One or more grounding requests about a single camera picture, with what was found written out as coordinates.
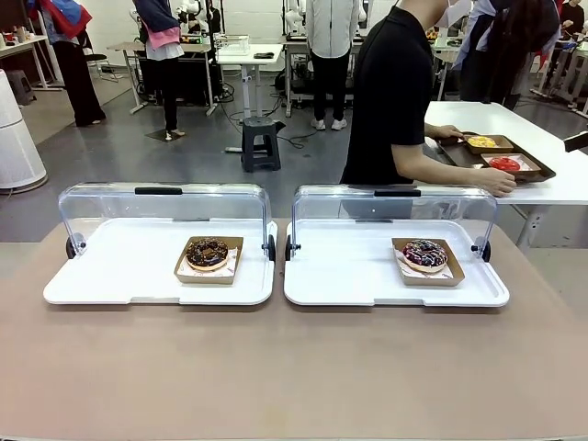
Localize person's left hand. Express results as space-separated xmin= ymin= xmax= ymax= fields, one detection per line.
xmin=435 ymin=124 xmax=466 ymax=141

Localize person's right hand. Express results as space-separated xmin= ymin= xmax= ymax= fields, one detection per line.
xmin=480 ymin=167 xmax=519 ymax=198

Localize red glazed donut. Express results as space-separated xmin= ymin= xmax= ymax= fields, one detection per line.
xmin=488 ymin=155 xmax=522 ymax=172

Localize dark brown serving tray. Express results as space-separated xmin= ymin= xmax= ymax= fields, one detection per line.
xmin=434 ymin=131 xmax=557 ymax=185

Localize cardboard box of red donut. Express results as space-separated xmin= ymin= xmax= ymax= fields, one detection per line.
xmin=480 ymin=153 xmax=544 ymax=178

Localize cardboard box of yellow donut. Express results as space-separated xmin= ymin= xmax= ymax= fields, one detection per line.
xmin=461 ymin=134 xmax=515 ymax=155

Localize printed paper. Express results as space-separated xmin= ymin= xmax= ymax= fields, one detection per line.
xmin=393 ymin=247 xmax=456 ymax=280
xmin=176 ymin=245 xmax=243 ymax=278
xmin=486 ymin=154 xmax=542 ymax=174

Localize person's right forearm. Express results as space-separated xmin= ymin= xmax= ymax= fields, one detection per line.
xmin=397 ymin=153 xmax=486 ymax=185

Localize person in black shirt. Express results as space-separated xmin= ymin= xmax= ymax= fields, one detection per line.
xmin=339 ymin=0 xmax=465 ymax=220

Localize printed paper under purple donut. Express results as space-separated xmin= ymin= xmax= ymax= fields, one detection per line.
xmin=393 ymin=247 xmax=456 ymax=280

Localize person with long dark hair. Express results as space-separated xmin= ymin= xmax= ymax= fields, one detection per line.
xmin=452 ymin=0 xmax=562 ymax=110

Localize purple berry glazed donut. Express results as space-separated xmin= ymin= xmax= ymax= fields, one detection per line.
xmin=401 ymin=238 xmax=448 ymax=271

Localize cardboard box of purple donut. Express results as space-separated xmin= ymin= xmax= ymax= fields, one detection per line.
xmin=390 ymin=237 xmax=466 ymax=288

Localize person in white jacket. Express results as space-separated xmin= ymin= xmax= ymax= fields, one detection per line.
xmin=305 ymin=0 xmax=362 ymax=132

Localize printed paper under chocolate donut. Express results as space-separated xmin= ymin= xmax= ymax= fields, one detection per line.
xmin=176 ymin=245 xmax=243 ymax=278

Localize chocolate sprinkled donut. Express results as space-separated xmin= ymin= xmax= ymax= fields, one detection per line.
xmin=186 ymin=237 xmax=230 ymax=271

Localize cardboard box of chocolate donut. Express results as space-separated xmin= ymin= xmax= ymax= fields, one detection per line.
xmin=173 ymin=235 xmax=245 ymax=285

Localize person in pink top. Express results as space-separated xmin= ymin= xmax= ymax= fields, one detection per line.
xmin=130 ymin=0 xmax=187 ymax=137

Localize person in red blue jacket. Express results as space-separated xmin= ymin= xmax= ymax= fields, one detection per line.
xmin=27 ymin=0 xmax=107 ymax=128

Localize large white table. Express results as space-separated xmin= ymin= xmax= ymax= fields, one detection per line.
xmin=424 ymin=100 xmax=588 ymax=249

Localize clear plastic display lid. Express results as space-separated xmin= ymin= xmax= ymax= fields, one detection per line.
xmin=58 ymin=182 xmax=272 ymax=258
xmin=291 ymin=184 xmax=498 ymax=261

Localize white display tray base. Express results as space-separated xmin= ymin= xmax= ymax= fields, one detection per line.
xmin=283 ymin=219 xmax=511 ymax=308
xmin=43 ymin=218 xmax=279 ymax=307

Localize black plastic step stool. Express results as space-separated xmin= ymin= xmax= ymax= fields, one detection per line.
xmin=241 ymin=117 xmax=282 ymax=174

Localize white height adjustable desk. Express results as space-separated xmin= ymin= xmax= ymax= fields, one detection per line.
xmin=215 ymin=41 xmax=285 ymax=153

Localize wood top desk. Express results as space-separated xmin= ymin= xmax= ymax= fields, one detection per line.
xmin=107 ymin=40 xmax=221 ymax=115

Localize white air purifier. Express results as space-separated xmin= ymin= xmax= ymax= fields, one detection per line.
xmin=0 ymin=68 xmax=49 ymax=190

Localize small grey stool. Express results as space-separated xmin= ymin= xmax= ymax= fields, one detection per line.
xmin=4 ymin=68 xmax=38 ymax=105

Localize white workbench with clutter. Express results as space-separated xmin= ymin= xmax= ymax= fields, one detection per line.
xmin=0 ymin=34 xmax=65 ymax=92

